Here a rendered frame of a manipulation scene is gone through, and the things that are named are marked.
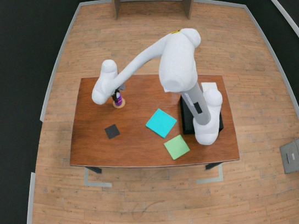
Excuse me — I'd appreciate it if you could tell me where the cyan flat rectangular slab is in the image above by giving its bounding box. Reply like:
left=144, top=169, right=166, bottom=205
left=146, top=109, right=177, bottom=138

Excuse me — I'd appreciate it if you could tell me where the purple drink can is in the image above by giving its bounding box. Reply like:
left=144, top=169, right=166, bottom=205
left=115, top=92, right=123, bottom=105

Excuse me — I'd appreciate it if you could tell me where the light green flat square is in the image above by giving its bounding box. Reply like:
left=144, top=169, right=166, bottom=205
left=164, top=135, right=190, bottom=160

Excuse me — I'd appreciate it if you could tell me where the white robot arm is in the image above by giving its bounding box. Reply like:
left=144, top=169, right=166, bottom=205
left=92, top=29, right=223, bottom=145

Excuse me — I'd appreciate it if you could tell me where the dark grey square coaster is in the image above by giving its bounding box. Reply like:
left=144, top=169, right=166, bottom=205
left=104, top=124, right=120, bottom=139

